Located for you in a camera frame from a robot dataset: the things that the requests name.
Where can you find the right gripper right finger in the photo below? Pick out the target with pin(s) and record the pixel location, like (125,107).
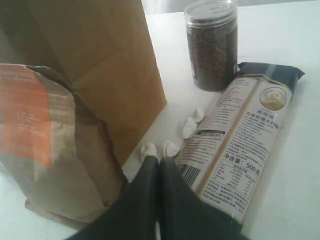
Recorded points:
(183,216)

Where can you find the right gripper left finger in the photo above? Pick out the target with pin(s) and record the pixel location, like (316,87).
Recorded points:
(133,215)

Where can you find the brown paper shopping bag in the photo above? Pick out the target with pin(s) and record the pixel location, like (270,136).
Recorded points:
(104,50)

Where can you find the dark noodle packet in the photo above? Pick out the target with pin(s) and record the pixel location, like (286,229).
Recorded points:
(225,156)

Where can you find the brown pouch orange label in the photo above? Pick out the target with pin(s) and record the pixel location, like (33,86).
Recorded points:
(57,150)

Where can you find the clear can dark grains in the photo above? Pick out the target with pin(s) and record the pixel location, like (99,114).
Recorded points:
(212,37)

